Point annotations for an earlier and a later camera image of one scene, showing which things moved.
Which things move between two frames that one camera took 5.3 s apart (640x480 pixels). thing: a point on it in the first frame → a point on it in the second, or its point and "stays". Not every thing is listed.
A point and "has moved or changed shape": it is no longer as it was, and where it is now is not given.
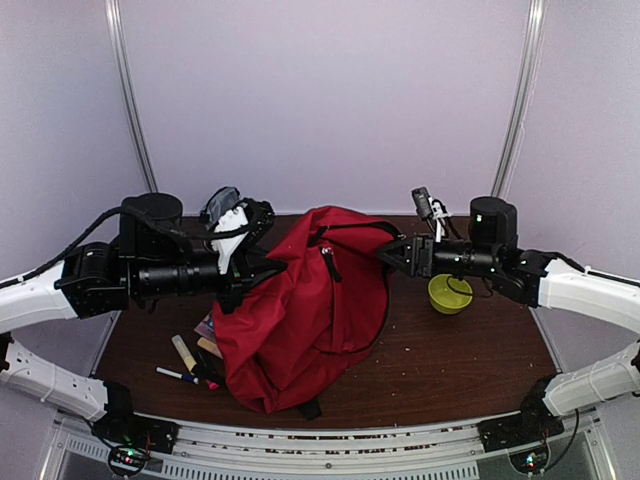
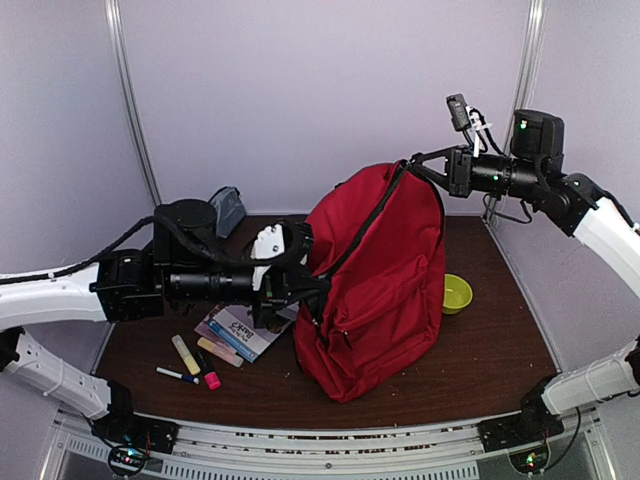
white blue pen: x=178 y=375 stays
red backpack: x=284 y=339 has moved or changed shape
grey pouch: x=221 y=201 stays
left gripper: x=242 y=264 → x=277 y=284
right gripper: x=421 y=253 → x=458 y=163
